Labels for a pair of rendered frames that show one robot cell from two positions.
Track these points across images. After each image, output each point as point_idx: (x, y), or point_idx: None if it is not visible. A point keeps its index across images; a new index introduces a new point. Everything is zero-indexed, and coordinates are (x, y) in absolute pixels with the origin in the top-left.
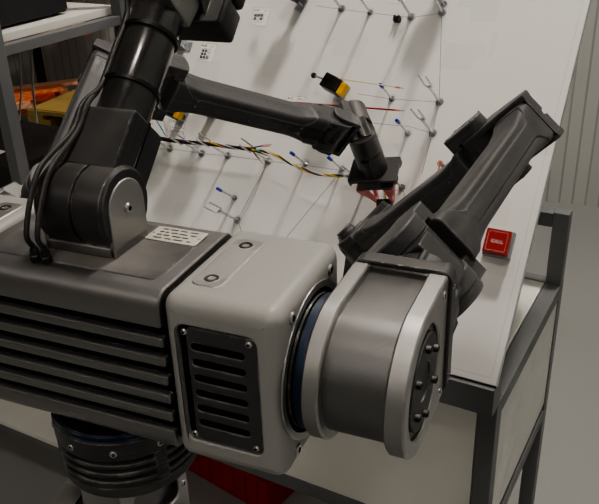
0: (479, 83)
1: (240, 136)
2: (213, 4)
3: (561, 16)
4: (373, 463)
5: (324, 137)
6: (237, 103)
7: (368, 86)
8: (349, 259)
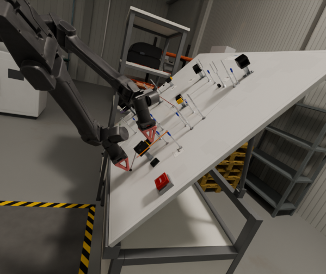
0: (222, 116)
1: (157, 111)
2: None
3: (281, 96)
4: None
5: (122, 91)
6: (85, 55)
7: (192, 106)
8: None
